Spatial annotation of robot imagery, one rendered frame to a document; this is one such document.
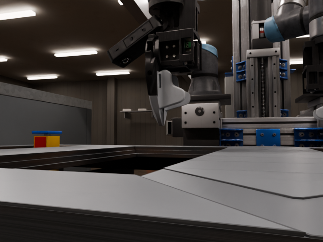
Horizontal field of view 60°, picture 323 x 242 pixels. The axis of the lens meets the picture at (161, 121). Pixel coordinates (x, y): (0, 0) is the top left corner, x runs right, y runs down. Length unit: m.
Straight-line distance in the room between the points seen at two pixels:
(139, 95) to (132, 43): 10.43
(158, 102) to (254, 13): 0.98
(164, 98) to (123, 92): 10.72
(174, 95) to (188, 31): 0.10
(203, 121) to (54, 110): 0.61
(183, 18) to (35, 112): 0.80
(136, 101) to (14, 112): 9.94
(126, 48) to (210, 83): 0.72
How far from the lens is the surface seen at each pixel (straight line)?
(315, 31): 0.73
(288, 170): 0.24
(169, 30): 0.50
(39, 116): 1.17
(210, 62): 1.21
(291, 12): 0.88
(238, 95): 1.36
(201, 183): 0.16
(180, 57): 0.45
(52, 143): 0.88
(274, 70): 1.30
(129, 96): 11.06
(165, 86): 0.46
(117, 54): 0.51
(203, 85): 1.18
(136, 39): 0.50
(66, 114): 1.29
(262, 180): 0.17
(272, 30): 0.88
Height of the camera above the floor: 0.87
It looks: 3 degrees up
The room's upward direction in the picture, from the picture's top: straight up
